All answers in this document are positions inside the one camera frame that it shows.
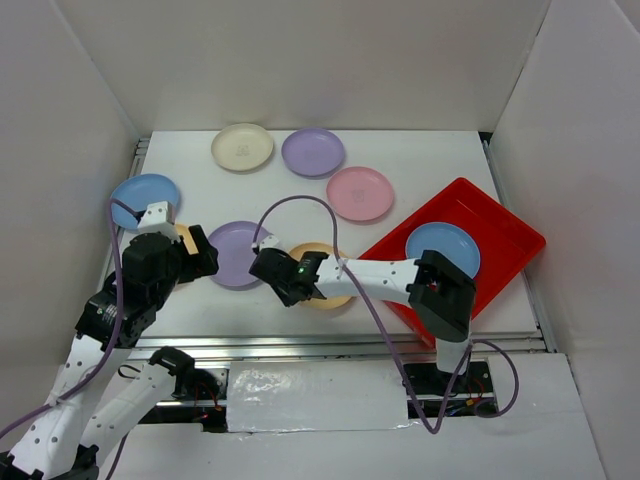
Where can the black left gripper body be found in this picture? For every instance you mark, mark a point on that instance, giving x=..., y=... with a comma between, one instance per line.
x=185, y=267

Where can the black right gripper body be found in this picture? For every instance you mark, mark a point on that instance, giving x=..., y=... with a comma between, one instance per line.
x=287, y=298

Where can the purple plate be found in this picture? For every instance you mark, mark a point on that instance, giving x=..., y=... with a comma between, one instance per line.
x=233, y=242
x=313, y=152

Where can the orange plate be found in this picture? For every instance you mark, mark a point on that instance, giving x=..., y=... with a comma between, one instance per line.
x=319, y=304
x=182, y=231

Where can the blue plate with bear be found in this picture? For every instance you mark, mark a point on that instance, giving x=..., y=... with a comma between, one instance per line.
x=449, y=240

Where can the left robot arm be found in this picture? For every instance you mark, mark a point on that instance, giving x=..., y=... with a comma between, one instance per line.
x=72, y=434

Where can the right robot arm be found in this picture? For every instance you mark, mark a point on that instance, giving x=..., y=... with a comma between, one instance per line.
x=438, y=292

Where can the red plastic bin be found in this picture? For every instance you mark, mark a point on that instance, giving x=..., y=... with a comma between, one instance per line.
x=506, y=246

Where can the blue plate at left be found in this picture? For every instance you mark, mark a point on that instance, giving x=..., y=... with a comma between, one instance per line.
x=140, y=191

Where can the cream plate at back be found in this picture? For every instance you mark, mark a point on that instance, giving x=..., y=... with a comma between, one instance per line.
x=242, y=147

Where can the pink plate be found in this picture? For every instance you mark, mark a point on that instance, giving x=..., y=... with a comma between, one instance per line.
x=360, y=194

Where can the white tape patch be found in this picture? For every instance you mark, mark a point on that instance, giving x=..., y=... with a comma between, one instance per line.
x=282, y=397

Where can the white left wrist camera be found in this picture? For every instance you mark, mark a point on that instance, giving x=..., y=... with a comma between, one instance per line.
x=159, y=218

